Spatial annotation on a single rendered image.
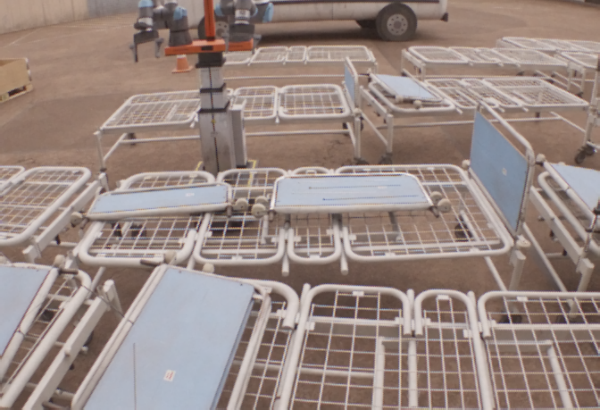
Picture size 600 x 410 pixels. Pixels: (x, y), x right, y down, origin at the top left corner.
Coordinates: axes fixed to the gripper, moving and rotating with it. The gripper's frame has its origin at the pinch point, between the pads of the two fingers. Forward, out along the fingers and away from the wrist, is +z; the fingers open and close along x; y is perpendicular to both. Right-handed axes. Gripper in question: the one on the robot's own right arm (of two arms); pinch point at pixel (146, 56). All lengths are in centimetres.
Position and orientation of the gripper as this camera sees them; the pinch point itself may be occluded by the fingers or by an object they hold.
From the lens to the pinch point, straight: 261.6
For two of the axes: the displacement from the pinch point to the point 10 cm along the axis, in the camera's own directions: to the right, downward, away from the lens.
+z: 0.8, 10.0, 0.5
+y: 2.3, -0.7, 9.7
